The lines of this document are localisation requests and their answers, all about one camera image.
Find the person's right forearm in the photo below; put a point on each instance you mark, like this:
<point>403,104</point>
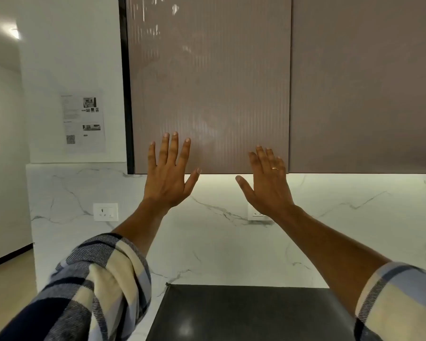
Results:
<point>326,252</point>

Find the person's left forearm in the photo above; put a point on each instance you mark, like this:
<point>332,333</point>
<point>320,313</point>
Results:
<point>142,227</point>

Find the black skirting board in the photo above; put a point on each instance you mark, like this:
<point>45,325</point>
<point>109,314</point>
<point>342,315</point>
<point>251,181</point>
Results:
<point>7,258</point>

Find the plaid shirt sleeve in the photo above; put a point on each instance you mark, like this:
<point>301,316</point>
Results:
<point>92,291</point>
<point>401,305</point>

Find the person's left hand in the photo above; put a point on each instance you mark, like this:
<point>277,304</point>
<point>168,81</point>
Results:
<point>165,181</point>

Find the person's right hand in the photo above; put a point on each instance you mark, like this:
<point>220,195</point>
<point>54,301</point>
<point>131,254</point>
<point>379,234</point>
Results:
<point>269,188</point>

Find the ceiling light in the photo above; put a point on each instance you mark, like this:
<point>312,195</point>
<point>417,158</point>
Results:
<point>15,33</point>

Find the printed paper notice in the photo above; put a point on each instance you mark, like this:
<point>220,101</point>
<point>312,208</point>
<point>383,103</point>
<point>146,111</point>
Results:
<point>83,122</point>

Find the wall cabinet body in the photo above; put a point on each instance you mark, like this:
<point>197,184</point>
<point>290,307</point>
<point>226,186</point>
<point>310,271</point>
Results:
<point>127,102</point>

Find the ribbed brown cabinet door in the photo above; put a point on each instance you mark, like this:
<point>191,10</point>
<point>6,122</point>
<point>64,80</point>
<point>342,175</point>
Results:
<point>213,85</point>

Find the plain brown cabinet door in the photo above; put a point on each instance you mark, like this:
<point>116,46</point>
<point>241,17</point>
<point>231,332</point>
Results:
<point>365,85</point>

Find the white wall socket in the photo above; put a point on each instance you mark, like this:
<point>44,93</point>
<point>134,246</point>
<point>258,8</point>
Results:
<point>105,212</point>
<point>255,216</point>

